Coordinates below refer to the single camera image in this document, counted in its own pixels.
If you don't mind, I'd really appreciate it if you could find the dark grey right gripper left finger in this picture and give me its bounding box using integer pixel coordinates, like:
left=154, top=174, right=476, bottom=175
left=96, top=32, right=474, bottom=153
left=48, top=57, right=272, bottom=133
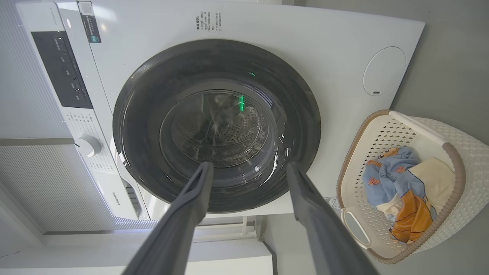
left=122, top=162, right=214, bottom=275

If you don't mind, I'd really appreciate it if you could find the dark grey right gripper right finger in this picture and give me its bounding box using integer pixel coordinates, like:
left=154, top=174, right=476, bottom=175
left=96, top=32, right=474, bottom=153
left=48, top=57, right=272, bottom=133
left=287, top=162, right=379, bottom=275

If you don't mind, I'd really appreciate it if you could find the blue garment with orange prints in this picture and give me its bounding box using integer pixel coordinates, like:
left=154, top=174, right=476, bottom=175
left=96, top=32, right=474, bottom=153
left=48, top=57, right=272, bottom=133
left=362, top=147, right=428, bottom=209

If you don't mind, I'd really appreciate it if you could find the cream cartoon print garment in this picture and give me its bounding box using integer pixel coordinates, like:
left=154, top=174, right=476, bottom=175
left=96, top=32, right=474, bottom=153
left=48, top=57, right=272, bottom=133
left=376, top=157, right=456, bottom=245

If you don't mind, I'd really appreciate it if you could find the round dark washing machine door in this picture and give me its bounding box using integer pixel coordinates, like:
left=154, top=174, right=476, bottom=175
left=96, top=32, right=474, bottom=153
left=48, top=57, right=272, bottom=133
left=113, top=39, right=321, bottom=214

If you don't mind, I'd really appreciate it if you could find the white control dial knob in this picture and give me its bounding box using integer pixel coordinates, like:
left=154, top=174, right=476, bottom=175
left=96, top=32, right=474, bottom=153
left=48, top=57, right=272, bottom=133
left=74, top=134, right=103, bottom=158

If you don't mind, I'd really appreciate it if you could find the white front-load washing machine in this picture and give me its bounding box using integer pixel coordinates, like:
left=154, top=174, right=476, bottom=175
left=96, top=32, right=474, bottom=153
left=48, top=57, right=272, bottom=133
left=15, top=0, right=425, bottom=222

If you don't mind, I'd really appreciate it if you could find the cream perforated laundry basket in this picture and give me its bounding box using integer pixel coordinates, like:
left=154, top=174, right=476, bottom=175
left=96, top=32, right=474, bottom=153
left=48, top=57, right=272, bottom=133
left=336, top=110, right=489, bottom=265

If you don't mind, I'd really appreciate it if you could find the round white filter cover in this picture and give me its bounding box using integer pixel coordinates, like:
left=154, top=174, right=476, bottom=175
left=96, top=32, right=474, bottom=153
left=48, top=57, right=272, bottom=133
left=363, top=47, right=406, bottom=96

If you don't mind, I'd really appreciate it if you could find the black label sticker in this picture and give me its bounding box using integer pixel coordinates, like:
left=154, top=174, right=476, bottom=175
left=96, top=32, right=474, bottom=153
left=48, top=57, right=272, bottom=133
left=78, top=1, right=102, bottom=43

